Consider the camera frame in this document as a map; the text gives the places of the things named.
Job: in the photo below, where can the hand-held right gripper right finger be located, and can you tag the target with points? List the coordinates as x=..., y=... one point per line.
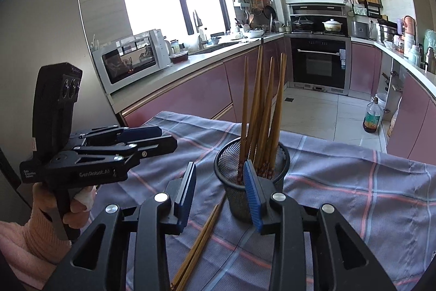
x=252, y=199

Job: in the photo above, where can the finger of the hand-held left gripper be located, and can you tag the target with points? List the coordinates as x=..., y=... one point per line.
x=153, y=146
x=141, y=133

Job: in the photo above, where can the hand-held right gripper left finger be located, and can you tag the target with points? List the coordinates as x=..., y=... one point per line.
x=185, y=197

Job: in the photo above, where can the black mesh utensil holder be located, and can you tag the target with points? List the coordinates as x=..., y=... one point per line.
x=231, y=195

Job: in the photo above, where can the long wooden chopstick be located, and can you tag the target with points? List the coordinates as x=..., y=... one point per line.
x=196, y=243
x=203, y=244

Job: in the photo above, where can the bundle of wooden chopsticks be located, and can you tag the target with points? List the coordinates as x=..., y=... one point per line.
x=276, y=113

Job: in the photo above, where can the person's left hand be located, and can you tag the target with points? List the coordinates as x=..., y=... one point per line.
x=73, y=216

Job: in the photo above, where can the pink cabinets under window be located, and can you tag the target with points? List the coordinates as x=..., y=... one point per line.
x=190, y=90

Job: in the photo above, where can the white microwave oven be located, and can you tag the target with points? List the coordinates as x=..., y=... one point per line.
x=129, y=62

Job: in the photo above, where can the dark red bowl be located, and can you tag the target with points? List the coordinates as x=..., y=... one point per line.
x=179, y=57

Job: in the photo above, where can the grey refrigerator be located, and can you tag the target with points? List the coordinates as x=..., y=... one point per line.
x=51, y=21

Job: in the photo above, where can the grey checked tablecloth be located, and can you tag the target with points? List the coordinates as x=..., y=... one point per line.
x=340, y=209

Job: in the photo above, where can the steel sink faucet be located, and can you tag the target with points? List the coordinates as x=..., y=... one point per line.
x=199, y=28

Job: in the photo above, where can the cooking oil bottle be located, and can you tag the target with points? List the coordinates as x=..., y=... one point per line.
x=372, y=117

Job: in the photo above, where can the built-in black oven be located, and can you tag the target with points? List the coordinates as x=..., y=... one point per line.
x=320, y=66

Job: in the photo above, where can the white dish bowl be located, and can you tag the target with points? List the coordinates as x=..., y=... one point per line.
x=253, y=34

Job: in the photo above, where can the hanging frying pan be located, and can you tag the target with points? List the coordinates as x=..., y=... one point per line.
x=269, y=11

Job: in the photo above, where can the black wok with lid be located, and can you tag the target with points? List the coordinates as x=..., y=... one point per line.
x=302, y=24

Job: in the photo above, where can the pink cabinets beside oven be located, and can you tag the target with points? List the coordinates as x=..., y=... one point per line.
x=415, y=113

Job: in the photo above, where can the white casserole pot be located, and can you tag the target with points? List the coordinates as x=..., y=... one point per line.
x=333, y=25

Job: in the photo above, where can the silver box appliance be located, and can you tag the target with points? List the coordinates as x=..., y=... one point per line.
x=360, y=29

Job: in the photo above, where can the black integrated stove hood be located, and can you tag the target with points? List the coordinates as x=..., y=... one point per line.
x=320, y=9

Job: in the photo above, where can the steel cooking pot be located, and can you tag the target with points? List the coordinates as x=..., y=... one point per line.
x=388, y=33

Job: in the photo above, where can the pink pitcher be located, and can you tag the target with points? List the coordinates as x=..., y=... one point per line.
x=409, y=26

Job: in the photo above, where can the black wall rack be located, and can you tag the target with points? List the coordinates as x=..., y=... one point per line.
x=361, y=9

